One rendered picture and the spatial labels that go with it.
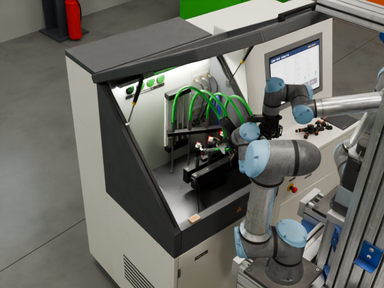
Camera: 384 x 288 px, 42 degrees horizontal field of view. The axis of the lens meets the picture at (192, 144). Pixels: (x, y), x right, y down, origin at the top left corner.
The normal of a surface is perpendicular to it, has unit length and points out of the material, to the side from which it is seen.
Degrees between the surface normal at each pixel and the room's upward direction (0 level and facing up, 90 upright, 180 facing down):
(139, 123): 90
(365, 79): 0
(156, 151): 90
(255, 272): 0
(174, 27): 0
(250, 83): 76
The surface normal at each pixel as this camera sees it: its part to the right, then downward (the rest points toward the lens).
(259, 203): -0.33, 0.62
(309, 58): 0.63, 0.27
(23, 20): 0.73, 0.43
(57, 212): 0.04, -0.80
